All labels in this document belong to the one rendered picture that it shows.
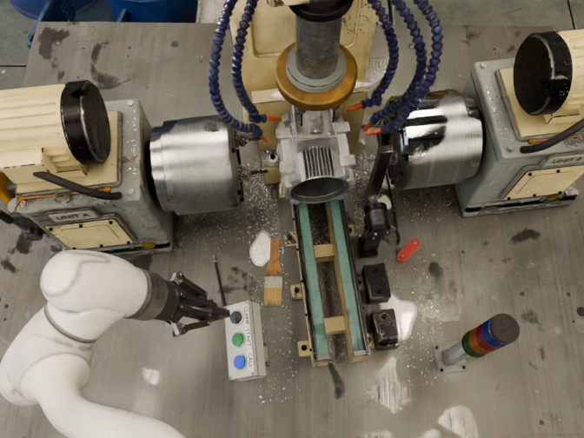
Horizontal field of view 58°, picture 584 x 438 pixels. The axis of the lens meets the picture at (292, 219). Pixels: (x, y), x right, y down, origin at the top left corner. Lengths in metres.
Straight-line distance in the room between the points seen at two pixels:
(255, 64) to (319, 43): 0.41
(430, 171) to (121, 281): 0.82
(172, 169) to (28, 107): 0.33
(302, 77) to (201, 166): 0.34
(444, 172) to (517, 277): 0.43
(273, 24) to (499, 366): 1.06
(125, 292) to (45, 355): 0.15
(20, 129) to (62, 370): 0.54
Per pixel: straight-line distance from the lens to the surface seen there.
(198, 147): 1.31
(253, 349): 1.21
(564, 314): 1.68
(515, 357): 1.60
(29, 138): 1.24
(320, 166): 1.34
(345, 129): 1.42
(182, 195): 1.33
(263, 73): 1.48
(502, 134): 1.40
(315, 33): 1.05
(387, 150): 1.19
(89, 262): 0.87
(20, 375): 0.95
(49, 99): 1.24
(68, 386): 0.91
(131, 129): 1.38
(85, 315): 0.90
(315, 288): 1.40
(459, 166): 1.40
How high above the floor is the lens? 2.27
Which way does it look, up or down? 68 degrees down
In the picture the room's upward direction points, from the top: 2 degrees counter-clockwise
